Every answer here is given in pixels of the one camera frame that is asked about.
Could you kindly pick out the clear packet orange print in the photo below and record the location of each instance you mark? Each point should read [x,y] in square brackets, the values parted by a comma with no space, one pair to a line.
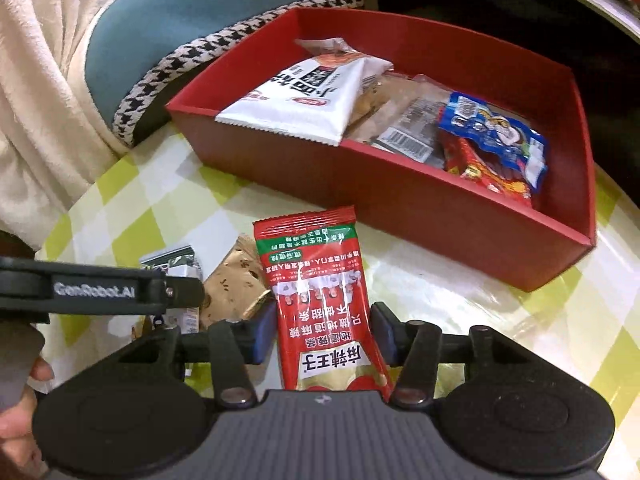
[327,52]

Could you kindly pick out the red cardboard box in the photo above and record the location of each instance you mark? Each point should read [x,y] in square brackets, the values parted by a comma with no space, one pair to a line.
[380,195]

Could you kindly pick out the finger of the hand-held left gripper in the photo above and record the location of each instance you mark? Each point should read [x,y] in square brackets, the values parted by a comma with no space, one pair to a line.
[186,292]

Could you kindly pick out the white fleece blanket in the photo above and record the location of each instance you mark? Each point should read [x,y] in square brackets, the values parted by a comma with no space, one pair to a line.
[45,110]

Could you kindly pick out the person's left hand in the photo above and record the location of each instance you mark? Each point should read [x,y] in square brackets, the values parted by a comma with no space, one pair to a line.
[17,430]

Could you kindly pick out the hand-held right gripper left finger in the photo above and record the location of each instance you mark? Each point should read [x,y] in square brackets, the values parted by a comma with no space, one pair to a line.
[262,335]

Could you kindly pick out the blue cartoon snack packet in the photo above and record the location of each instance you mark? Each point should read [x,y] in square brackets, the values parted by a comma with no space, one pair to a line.
[492,130]

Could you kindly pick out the white snack bag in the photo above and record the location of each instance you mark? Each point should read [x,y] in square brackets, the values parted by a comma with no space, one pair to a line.
[300,100]

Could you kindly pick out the clear dark snack packet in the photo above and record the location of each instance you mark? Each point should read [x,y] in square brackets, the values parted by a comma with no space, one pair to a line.
[412,132]

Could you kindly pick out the yellow-green checked tablecloth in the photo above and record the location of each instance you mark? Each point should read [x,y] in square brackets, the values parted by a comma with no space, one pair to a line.
[150,200]

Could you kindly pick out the red snack packet white print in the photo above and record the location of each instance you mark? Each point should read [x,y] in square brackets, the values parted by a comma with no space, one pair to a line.
[320,305]

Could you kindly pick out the red yellow snack packet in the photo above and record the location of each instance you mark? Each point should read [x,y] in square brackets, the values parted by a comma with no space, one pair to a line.
[480,175]

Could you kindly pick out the waffle snack packet yellow label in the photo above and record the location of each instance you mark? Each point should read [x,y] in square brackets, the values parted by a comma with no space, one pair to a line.
[372,105]

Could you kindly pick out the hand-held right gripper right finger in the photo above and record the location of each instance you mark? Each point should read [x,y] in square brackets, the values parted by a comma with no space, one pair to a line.
[384,332]

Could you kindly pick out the green white small packet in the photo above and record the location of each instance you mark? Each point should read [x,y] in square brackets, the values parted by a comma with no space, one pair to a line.
[175,262]

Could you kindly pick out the gold foil snack packet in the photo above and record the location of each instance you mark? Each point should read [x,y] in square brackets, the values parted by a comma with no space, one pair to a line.
[235,285]

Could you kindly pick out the teal sofa cover houndstooth trim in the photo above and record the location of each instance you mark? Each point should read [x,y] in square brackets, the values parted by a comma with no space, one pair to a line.
[200,10]

